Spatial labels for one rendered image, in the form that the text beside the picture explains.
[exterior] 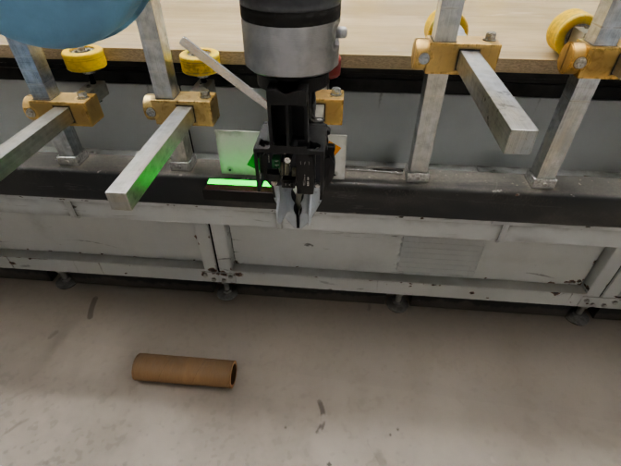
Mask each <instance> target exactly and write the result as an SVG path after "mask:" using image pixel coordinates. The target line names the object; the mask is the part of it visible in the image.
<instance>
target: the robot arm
mask: <svg viewBox="0 0 621 466"><path fill-rule="evenodd" d="M150 1H151V0H0V34H1V35H3V36H5V37H7V38H9V39H11V40H14V41H17V42H20V43H25V44H28V45H32V46H37V47H41V48H50V49H71V48H78V47H82V46H86V45H89V44H92V43H96V42H99V41H101V40H104V39H107V38H109V37H112V36H114V35H116V34H118V33H119V32H121V31H122V30H124V29H125V28H127V27H128V26H129V25H130V24H131V23H132V22H134V21H135V19H136V18H137V17H138V16H139V15H140V13H141V12H142V11H143V9H144V8H145V7H146V5H147V3H148V2H150ZM239 8H240V16H241V27H242V36H243V45H244V54H245V63H246V67H248V68H249V69H250V70H251V71H253V72H254V73H256V74H257V81H258V85H259V86H260V87H261V88H262V89H264V90H266V100H267V113H268V121H264V122H263V125H262V129H261V131H260V134H259V136H258V138H257V140H256V142H255V145H254V147H253V153H254V163H255V172H256V181H257V190H258V191H259V192H261V189H262V184H263V182H264V179H265V180H266V181H267V182H268V183H269V184H270V186H271V187H272V190H273V195H274V200H275V202H276V204H277V205H276V220H277V223H278V224H281V223H282V221H283V219H284V218H285V219H286V220H287V221H288V222H289V223H290V224H291V225H292V226H293V227H294V228H303V227H305V226H306V225H307V224H308V226H309V225H310V224H311V219H312V217H313V216H314V214H315V212H316V210H317V208H318V207H319V205H320V203H321V201H322V198H323V193H324V192H325V190H326V188H327V187H328V185H329V184H330V183H331V181H332V179H333V177H334V174H335V144H334V143H328V135H330V132H331V128H329V127H328V126H327V124H325V123H323V117H316V116H315V111H316V95H315V92H317V91H319V90H321V89H323V88H324V87H326V86H327V85H328V83H329V72H330V71H332V70H333V69H334V68H335V67H336V66H338V58H339V39H338V38H340V39H344V38H346V37H347V27H345V26H338V25H339V23H340V20H341V0H239ZM258 159H259V163H258ZM259 164H260V172H259ZM295 186H297V193H298V194H302V196H301V201H300V205H301V208H300V210H299V215H298V207H297V206H296V203H295V201H296V194H295V192H294V191H293V189H294V188H295Z"/></svg>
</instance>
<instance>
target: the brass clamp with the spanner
mask: <svg viewBox="0 0 621 466"><path fill-rule="evenodd" d="M331 92H332V90H319V91H317V92H315V95H316V104H324V120H323V123H325V124H327V125H340V126H341V125H342V124H343V109H344V90H341V93H342V95H341V96H332V95H331V94H330V93H331Z"/></svg>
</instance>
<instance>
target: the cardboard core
mask: <svg viewBox="0 0 621 466"><path fill-rule="evenodd" d="M131 374H132V378H133V379H134V380H139V381H149V382H160V383H171V384H181V385H193V386H214V387H224V388H233V386H234V384H235V381H236V377H237V362H236V361H230V360H218V359H206V358H195V357H183V356H172V355H161V354H149V353H139V354H138V355H137V356H136V358H135V360H134V362H133V364H132V370H131Z"/></svg>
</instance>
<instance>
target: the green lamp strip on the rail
mask: <svg viewBox="0 0 621 466"><path fill-rule="evenodd" d="M207 184H224V185H241V186H257V181H256V180H237V179H219V178H210V179H209V181H208V183H207ZM262 186H263V187H271V186H270V184H269V183H268V182H267V181H264V182H263V184H262Z"/></svg>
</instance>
